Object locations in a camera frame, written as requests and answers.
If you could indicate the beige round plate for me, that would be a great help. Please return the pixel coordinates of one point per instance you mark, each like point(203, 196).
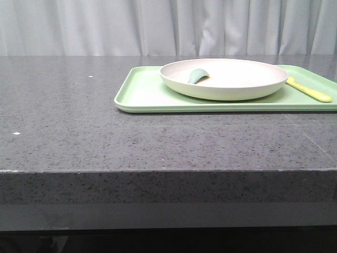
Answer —
point(229, 79)

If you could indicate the white pleated curtain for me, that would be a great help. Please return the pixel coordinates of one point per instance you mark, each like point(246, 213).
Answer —
point(167, 28)

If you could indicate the light green serving tray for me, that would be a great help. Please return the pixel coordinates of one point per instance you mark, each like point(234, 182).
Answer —
point(143, 91)

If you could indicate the yellow plastic fork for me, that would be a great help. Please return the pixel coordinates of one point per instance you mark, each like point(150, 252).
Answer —
point(317, 95)

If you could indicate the green plastic spoon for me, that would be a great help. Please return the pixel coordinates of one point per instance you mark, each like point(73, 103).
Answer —
point(198, 75)

